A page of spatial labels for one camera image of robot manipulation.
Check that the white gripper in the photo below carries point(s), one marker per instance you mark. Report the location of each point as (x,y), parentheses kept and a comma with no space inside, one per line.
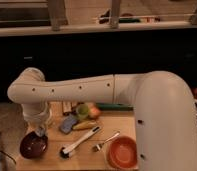
(37,114)

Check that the light blue towel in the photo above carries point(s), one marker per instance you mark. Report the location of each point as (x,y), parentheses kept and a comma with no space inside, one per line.
(41,131)

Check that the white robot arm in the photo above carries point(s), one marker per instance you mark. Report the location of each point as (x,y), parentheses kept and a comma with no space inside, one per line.
(164,110)

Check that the purple bowl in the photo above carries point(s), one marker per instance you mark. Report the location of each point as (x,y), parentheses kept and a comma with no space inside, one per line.
(33,146)

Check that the orange bowl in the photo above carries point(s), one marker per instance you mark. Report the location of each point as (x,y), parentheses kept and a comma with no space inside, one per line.
(122,153)

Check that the brown chocolate bar block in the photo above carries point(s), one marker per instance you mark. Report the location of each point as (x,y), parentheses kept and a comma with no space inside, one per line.
(67,108)

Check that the blue sponge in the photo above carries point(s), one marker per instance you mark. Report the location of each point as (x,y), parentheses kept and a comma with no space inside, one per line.
(67,124)

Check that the green plastic cup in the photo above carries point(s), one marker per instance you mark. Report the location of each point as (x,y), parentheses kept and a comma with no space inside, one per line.
(82,111)

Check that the red yellow apple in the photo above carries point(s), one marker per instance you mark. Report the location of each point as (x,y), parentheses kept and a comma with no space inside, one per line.
(94,112)

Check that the green plastic tray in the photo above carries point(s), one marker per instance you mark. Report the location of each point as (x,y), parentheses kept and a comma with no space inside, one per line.
(114,107)

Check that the silver fork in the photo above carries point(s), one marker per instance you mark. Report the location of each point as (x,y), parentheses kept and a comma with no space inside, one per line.
(99,146)

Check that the white handled dish brush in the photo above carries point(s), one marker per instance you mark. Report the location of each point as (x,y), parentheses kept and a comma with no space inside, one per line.
(65,152)

